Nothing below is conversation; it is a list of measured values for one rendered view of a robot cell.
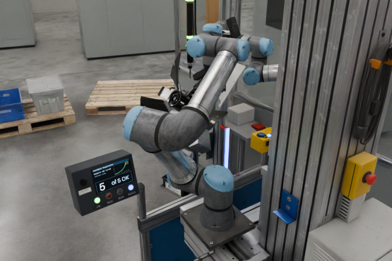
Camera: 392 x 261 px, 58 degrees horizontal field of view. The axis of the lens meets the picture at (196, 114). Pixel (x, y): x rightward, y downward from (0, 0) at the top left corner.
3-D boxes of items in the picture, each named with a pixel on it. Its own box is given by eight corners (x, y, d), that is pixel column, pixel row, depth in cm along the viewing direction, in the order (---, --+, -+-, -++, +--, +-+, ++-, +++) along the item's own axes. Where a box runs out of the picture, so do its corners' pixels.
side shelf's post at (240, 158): (237, 212, 303) (242, 126, 268) (240, 215, 300) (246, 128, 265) (233, 214, 301) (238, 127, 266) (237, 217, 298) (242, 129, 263)
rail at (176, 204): (266, 170, 223) (268, 159, 220) (271, 173, 220) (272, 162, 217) (137, 229, 176) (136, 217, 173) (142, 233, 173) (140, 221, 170)
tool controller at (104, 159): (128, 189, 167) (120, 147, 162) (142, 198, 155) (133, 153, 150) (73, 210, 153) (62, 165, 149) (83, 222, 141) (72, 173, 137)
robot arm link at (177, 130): (187, 145, 95) (249, 30, 120) (153, 136, 100) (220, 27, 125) (196, 167, 104) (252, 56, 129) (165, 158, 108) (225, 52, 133)
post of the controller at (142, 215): (143, 214, 174) (141, 181, 166) (146, 218, 172) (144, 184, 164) (138, 217, 173) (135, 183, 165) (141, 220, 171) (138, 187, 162)
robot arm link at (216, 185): (226, 213, 134) (227, 184, 128) (194, 202, 140) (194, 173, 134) (237, 196, 144) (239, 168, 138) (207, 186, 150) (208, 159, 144)
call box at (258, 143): (268, 141, 219) (270, 126, 214) (280, 148, 211) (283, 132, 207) (249, 148, 211) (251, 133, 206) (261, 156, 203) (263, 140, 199)
